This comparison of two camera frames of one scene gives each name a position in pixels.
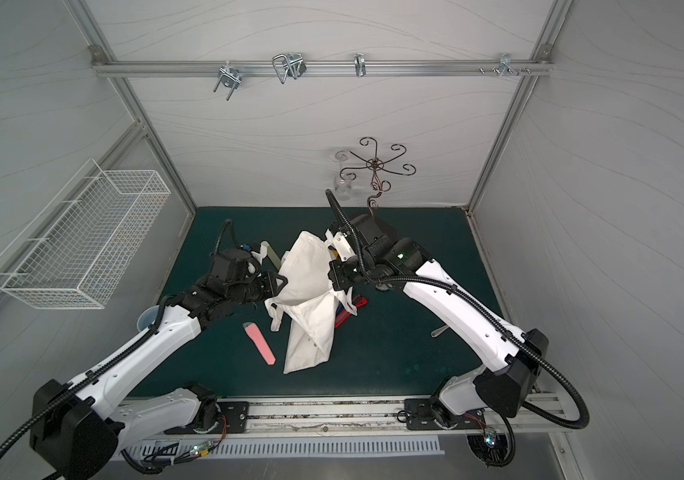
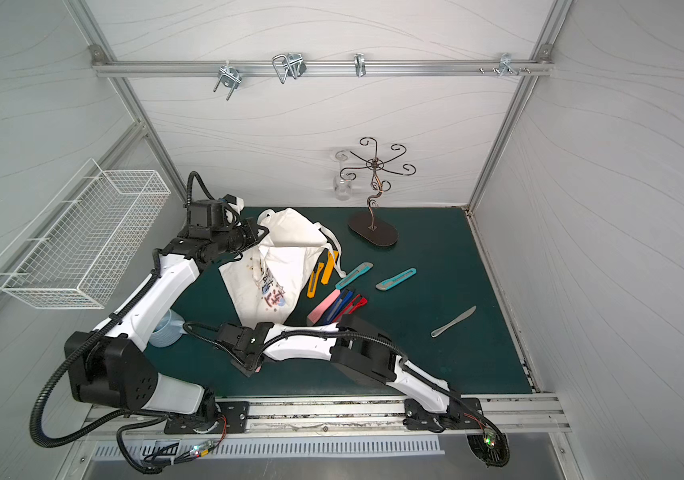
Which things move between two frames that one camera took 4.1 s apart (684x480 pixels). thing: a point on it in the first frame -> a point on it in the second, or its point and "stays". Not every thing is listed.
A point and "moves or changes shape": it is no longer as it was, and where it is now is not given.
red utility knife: [359, 301] stays
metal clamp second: [293, 64] stays
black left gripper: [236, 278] -> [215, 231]
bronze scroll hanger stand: [377, 164] stays
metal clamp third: [359, 62] stays
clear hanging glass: [342, 184] stays
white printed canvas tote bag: [307, 308] moves or changes shape
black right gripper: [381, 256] -> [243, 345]
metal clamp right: [506, 65] stays
